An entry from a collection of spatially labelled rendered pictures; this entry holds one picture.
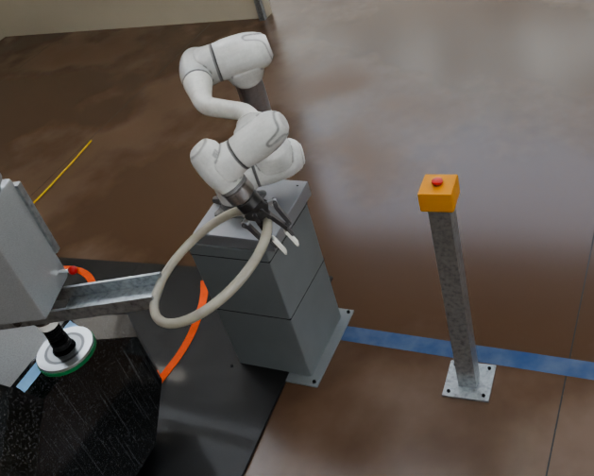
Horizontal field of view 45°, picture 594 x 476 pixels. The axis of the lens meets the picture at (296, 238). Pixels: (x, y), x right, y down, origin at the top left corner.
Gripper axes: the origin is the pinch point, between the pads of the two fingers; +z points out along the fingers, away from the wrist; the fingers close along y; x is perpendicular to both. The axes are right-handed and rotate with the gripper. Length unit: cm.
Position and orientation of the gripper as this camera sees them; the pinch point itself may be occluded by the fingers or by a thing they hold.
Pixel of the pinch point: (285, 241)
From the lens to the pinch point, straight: 223.4
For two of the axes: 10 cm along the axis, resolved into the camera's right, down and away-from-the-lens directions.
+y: -7.9, 5.6, 2.3
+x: 1.1, 5.1, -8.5
